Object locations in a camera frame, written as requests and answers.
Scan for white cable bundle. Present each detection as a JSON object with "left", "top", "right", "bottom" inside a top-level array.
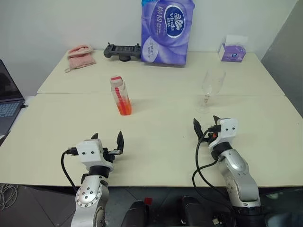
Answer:
[{"left": 0, "top": 183, "right": 19, "bottom": 211}]

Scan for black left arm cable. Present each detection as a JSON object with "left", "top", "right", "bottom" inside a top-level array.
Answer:
[{"left": 61, "top": 147, "right": 80, "bottom": 193}]

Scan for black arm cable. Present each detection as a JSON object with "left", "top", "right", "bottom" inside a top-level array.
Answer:
[
  {"left": 192, "top": 125, "right": 235, "bottom": 214},
  {"left": 61, "top": 147, "right": 80, "bottom": 193}
]

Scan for purple tissue box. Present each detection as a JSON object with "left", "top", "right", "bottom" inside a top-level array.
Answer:
[{"left": 217, "top": 35, "right": 248, "bottom": 63}]

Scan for bottle with orange liquid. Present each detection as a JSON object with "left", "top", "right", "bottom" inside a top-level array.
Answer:
[{"left": 109, "top": 75, "right": 133, "bottom": 116}]

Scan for purple tissue pack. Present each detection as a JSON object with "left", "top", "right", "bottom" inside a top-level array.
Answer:
[{"left": 140, "top": 0, "right": 197, "bottom": 67}]

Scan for black handheld controller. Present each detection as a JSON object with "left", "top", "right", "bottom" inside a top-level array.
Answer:
[{"left": 103, "top": 42, "right": 143, "bottom": 63}]

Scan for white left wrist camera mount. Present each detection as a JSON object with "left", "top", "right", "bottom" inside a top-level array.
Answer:
[{"left": 75, "top": 139, "right": 114, "bottom": 170}]

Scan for dark laptop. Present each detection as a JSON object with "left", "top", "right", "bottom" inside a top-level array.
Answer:
[{"left": 0, "top": 59, "right": 29, "bottom": 140}]

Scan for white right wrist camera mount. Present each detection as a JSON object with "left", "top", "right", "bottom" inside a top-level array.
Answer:
[{"left": 208, "top": 117, "right": 239, "bottom": 150}]

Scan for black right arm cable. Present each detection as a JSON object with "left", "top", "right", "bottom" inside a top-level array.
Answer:
[{"left": 192, "top": 125, "right": 235, "bottom": 214}]

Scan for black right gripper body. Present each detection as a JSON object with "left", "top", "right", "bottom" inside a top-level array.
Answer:
[{"left": 201, "top": 131, "right": 219, "bottom": 145}]

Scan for dark rounded shape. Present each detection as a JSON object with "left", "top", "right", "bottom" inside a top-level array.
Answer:
[
  {"left": 180, "top": 194, "right": 215, "bottom": 227},
  {"left": 122, "top": 200, "right": 149, "bottom": 227}
]

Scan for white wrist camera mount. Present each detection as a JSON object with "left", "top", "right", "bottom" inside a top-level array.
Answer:
[
  {"left": 208, "top": 117, "right": 239, "bottom": 150},
  {"left": 75, "top": 139, "right": 114, "bottom": 170}
]

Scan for clear wine glass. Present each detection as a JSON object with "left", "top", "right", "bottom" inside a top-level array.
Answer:
[{"left": 194, "top": 69, "right": 227, "bottom": 114}]

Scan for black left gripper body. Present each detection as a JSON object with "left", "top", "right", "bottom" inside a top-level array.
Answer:
[{"left": 102, "top": 147, "right": 120, "bottom": 166}]

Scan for pink towel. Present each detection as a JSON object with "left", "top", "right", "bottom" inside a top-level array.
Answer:
[{"left": 64, "top": 44, "right": 97, "bottom": 74}]

